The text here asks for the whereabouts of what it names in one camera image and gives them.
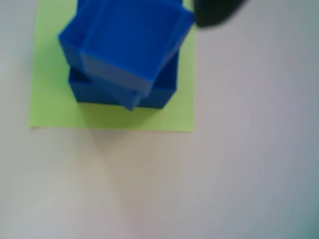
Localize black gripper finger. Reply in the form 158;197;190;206
193;0;248;28

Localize largest blue cube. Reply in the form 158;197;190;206
67;47;180;111

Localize large blue cube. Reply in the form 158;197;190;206
57;0;185;112

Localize green paper square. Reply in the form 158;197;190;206
28;0;198;133

